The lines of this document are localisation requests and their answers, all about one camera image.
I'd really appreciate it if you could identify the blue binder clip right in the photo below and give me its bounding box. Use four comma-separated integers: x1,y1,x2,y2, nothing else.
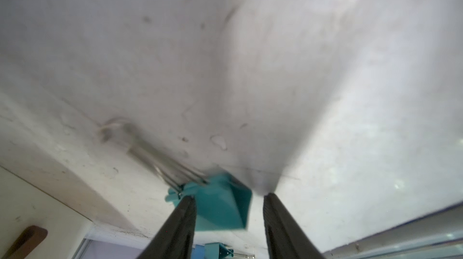
191,245,205,259

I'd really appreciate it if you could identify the teal binder clip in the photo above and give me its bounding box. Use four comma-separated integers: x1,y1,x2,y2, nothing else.
204,243,256,259
99,118,253,231

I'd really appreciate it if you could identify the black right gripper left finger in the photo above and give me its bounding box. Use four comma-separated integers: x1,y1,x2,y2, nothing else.
138,196,197,259

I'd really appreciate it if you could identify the white drawer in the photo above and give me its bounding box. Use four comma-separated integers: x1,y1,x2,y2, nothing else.
1,168,92,259

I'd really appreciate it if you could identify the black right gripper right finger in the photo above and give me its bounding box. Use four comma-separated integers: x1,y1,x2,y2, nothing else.
263,193,324,259

